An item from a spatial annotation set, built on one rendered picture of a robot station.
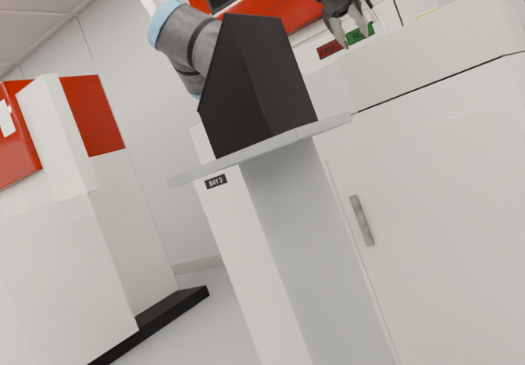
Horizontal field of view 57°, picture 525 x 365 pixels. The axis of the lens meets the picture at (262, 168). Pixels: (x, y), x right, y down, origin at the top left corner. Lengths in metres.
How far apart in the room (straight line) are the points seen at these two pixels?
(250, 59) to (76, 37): 4.55
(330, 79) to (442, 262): 0.53
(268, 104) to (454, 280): 0.67
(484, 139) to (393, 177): 0.23
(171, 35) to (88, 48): 4.23
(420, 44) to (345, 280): 0.56
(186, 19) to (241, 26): 0.17
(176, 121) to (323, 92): 3.30
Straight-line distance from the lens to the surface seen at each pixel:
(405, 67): 1.20
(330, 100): 1.28
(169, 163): 4.65
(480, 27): 1.17
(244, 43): 0.90
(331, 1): 1.33
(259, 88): 0.88
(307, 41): 2.00
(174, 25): 1.05
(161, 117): 4.62
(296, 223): 0.92
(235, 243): 1.55
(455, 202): 1.22
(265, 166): 0.92
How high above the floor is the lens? 0.79
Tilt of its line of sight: 1 degrees down
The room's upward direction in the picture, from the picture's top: 20 degrees counter-clockwise
